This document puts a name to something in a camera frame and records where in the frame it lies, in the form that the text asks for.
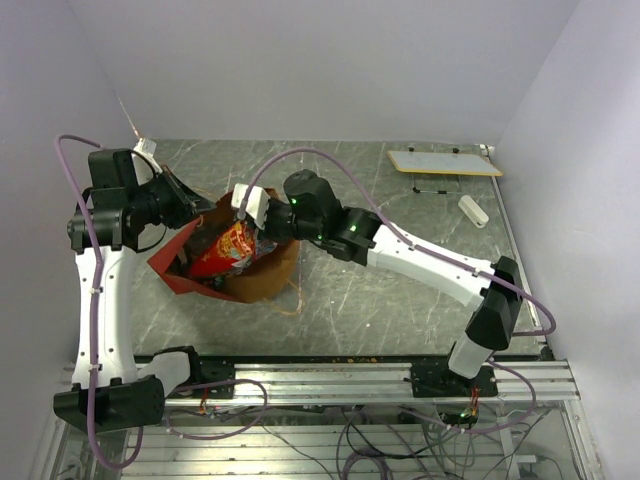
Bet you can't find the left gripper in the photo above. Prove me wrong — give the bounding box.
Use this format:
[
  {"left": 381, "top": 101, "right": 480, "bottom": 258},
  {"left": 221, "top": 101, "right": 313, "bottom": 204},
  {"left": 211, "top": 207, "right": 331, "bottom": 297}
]
[{"left": 130, "top": 164, "right": 218, "bottom": 229}]

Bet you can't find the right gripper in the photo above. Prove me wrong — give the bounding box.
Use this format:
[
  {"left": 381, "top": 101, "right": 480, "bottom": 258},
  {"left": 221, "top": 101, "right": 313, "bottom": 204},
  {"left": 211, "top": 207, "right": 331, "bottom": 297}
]
[{"left": 245, "top": 197, "right": 324, "bottom": 245}]

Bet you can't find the red candy snack bag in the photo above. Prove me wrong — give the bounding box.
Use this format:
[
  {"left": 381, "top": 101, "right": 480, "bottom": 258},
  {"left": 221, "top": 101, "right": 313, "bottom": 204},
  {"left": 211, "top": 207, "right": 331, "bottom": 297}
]
[{"left": 184, "top": 221, "right": 277, "bottom": 279}]

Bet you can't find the red paper bag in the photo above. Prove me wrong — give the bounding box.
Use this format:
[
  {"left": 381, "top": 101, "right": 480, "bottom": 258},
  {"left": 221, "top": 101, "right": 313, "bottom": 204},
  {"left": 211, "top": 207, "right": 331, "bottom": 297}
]
[{"left": 148, "top": 192, "right": 304, "bottom": 315}]

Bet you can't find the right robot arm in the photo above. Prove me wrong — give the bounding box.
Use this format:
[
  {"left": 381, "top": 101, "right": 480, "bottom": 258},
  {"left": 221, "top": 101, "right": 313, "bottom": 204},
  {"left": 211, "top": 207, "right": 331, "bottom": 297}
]
[{"left": 246, "top": 170, "right": 522, "bottom": 396}]

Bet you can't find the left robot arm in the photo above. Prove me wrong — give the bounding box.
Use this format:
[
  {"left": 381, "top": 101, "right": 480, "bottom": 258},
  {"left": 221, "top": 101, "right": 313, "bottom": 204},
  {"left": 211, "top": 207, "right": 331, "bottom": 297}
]
[{"left": 53, "top": 149, "right": 214, "bottom": 433}]

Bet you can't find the black marker pen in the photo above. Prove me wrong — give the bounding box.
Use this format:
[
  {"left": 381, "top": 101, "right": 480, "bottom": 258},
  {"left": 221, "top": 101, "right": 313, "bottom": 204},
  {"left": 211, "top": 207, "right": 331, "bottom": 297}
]
[{"left": 412, "top": 186, "right": 450, "bottom": 195}]

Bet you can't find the small whiteboard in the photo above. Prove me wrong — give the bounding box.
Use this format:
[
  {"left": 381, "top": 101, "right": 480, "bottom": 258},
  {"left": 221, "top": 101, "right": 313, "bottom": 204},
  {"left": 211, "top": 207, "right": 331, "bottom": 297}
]
[{"left": 387, "top": 151, "right": 503, "bottom": 177}]

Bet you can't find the white whiteboard eraser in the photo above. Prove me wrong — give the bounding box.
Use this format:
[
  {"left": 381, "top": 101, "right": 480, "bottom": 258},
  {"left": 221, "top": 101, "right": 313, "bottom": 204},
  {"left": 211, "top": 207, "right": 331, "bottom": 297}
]
[{"left": 458, "top": 195, "right": 489, "bottom": 228}]

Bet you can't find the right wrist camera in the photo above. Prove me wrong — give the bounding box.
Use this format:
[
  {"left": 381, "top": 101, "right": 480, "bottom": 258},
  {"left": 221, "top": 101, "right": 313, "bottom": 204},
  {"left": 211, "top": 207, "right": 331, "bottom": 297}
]
[{"left": 231, "top": 183, "right": 270, "bottom": 230}]

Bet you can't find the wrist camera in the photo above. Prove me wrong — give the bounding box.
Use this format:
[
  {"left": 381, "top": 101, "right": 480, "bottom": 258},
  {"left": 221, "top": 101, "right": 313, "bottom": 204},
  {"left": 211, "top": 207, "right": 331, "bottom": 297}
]
[
  {"left": 231, "top": 183, "right": 270, "bottom": 230},
  {"left": 132, "top": 138, "right": 161, "bottom": 184}
]

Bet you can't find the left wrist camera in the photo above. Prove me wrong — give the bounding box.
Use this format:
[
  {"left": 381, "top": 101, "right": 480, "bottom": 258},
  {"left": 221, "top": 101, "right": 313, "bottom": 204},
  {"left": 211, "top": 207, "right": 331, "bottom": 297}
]
[{"left": 132, "top": 138, "right": 161, "bottom": 184}]

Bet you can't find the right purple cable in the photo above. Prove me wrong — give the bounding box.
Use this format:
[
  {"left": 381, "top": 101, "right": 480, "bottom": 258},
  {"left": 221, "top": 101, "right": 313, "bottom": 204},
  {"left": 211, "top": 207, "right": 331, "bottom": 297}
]
[{"left": 237, "top": 147, "right": 556, "bottom": 434}]

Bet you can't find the purple cable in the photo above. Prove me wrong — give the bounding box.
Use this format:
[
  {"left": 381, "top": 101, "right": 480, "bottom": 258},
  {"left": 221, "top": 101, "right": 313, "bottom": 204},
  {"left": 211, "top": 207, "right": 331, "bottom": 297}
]
[
  {"left": 237, "top": 147, "right": 556, "bottom": 434},
  {"left": 53, "top": 133, "right": 146, "bottom": 470}
]

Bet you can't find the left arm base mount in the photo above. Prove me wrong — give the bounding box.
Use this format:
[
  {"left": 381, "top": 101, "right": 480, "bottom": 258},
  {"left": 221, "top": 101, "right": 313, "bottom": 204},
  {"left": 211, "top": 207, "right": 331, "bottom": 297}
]
[{"left": 193, "top": 361, "right": 235, "bottom": 400}]

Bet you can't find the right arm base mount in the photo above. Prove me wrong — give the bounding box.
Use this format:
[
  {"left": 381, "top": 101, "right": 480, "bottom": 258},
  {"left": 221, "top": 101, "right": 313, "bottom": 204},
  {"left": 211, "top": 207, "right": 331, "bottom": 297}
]
[{"left": 403, "top": 358, "right": 498, "bottom": 398}]

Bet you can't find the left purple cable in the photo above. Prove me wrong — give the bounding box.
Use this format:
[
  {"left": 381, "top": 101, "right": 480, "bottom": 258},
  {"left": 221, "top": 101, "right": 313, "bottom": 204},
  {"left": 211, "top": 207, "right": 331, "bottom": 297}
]
[{"left": 53, "top": 133, "right": 146, "bottom": 470}]

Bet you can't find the aluminium frame rail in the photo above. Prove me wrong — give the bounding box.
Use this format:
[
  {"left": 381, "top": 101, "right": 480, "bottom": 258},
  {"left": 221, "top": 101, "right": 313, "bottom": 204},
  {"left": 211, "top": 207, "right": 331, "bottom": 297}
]
[{"left": 167, "top": 362, "right": 580, "bottom": 408}]

